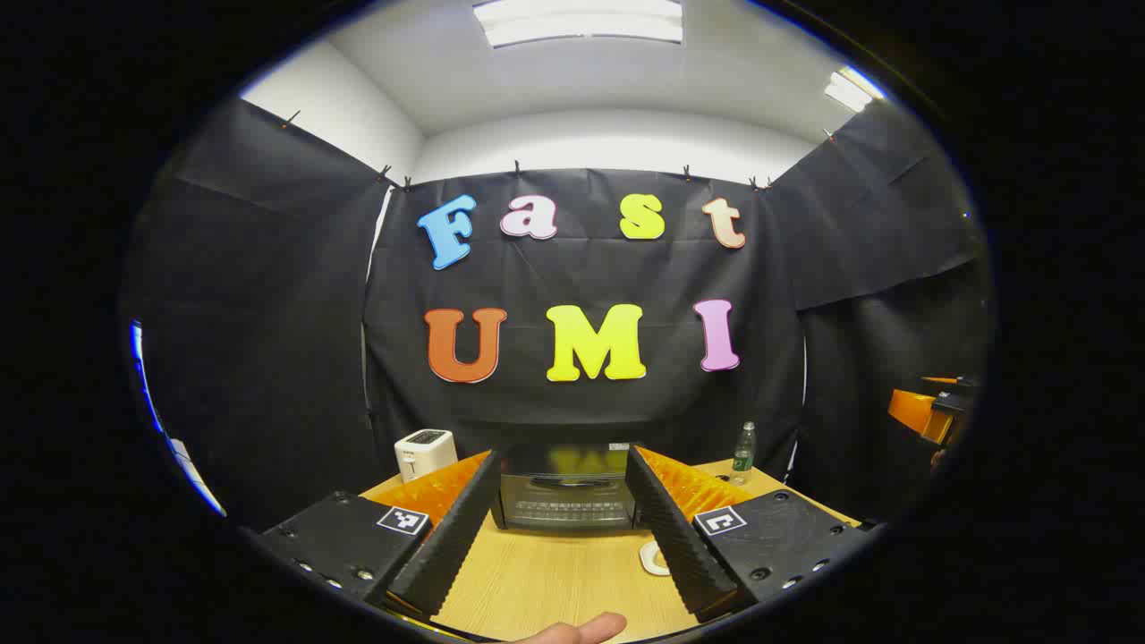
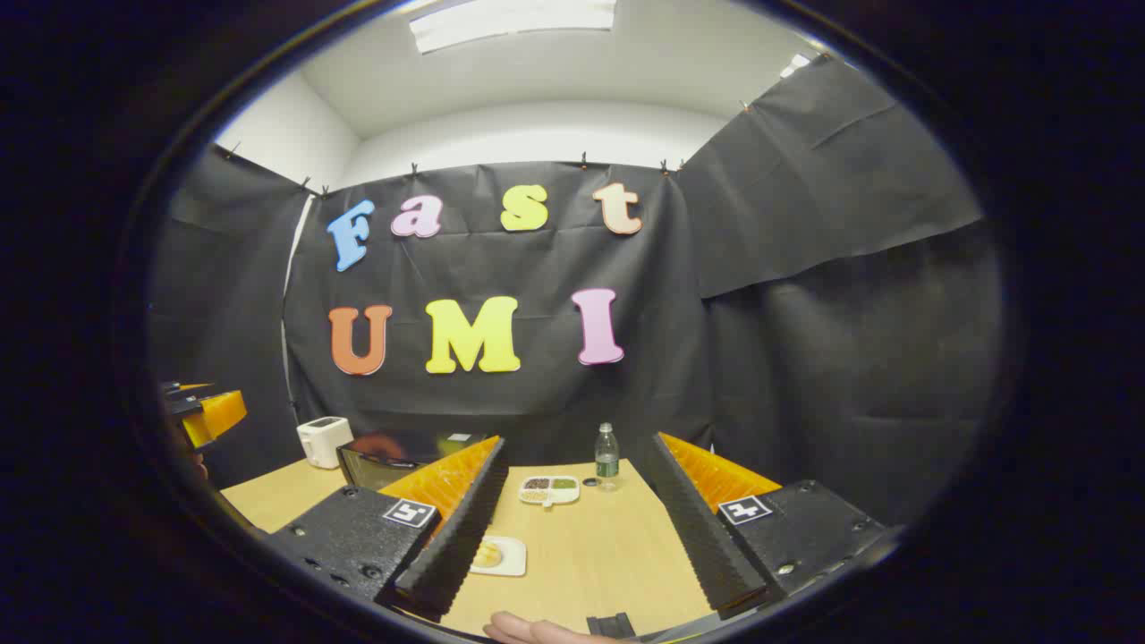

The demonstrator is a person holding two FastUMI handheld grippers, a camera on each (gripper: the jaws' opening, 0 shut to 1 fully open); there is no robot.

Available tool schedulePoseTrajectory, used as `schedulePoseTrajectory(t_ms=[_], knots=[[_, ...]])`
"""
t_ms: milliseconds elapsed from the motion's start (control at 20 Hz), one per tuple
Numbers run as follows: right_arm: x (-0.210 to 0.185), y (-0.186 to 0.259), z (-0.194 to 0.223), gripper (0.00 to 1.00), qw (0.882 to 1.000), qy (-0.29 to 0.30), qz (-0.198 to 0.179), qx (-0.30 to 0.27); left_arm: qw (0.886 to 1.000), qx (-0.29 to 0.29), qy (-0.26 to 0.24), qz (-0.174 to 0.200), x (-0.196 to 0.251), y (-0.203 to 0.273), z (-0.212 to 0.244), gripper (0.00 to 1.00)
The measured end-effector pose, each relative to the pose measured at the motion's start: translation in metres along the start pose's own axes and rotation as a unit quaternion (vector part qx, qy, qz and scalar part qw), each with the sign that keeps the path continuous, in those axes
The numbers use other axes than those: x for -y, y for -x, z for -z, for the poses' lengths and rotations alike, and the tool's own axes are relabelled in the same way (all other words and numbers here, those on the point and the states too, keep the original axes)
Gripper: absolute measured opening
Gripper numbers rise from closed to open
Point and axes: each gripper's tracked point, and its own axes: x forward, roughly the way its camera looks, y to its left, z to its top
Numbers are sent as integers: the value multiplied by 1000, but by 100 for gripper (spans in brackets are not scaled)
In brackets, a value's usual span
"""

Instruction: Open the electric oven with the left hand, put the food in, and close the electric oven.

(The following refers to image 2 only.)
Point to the clear water bottle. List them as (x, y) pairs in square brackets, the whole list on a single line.
[(607, 461)]

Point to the ceiling light panel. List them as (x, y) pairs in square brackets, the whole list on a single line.
[(510, 20)]

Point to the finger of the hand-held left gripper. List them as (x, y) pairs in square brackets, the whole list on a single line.
[(219, 416)]

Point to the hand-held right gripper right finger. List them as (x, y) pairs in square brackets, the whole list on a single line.
[(702, 537)]

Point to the white square plate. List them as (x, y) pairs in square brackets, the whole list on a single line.
[(510, 562)]

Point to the round yellow bread bun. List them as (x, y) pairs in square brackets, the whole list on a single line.
[(487, 554)]

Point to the white toaster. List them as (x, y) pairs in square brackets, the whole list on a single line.
[(322, 440)]

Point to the white divided grain dish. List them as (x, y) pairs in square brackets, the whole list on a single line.
[(549, 489)]

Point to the small black bracket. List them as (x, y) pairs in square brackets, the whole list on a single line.
[(611, 624)]

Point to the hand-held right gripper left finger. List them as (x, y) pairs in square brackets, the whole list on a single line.
[(461, 528)]

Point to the black electric oven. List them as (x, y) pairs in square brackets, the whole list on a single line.
[(385, 461)]

